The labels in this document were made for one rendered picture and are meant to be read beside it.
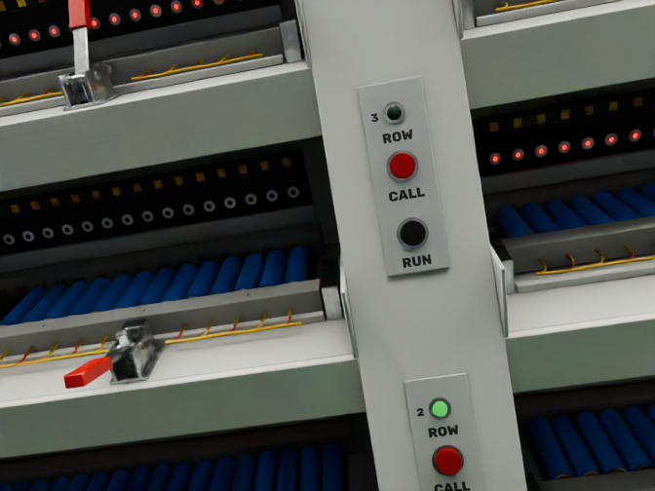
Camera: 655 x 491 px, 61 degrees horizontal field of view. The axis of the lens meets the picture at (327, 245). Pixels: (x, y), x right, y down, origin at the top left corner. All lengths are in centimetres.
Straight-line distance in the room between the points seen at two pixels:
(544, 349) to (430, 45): 21
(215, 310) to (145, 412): 8
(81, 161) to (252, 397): 20
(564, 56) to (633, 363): 20
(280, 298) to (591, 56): 26
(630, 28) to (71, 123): 36
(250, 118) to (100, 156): 11
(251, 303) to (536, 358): 20
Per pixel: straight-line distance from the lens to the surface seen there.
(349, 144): 36
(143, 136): 40
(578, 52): 40
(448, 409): 38
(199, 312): 43
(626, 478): 51
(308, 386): 38
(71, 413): 44
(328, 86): 37
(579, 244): 45
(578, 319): 39
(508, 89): 39
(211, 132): 39
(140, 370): 41
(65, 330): 47
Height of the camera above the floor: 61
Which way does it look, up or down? 1 degrees down
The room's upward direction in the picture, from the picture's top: 9 degrees counter-clockwise
